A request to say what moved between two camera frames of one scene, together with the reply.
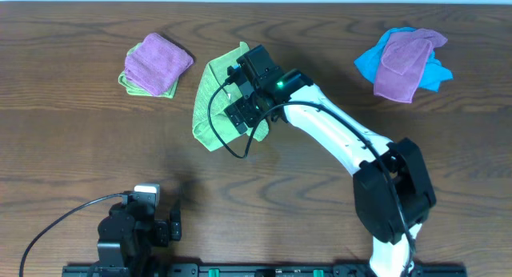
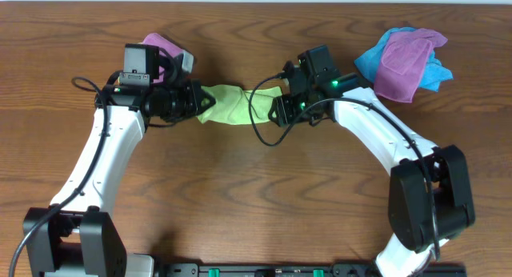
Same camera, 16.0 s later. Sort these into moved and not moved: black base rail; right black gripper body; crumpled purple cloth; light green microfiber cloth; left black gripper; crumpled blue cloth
Moved: light green microfiber cloth; left black gripper; right black gripper body
Not moved: crumpled purple cloth; crumpled blue cloth; black base rail
